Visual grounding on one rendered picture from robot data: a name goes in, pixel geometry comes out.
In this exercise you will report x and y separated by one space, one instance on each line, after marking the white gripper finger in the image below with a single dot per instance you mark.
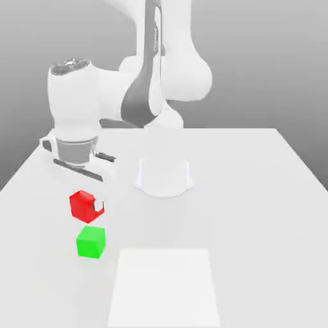
98 204

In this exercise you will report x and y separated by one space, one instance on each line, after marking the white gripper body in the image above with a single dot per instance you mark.
84 179

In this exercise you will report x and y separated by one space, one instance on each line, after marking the small red cube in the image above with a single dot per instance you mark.
81 207

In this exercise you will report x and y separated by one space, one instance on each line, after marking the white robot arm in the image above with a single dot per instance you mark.
74 97

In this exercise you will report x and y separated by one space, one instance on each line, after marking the small green cube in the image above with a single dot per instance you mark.
90 243

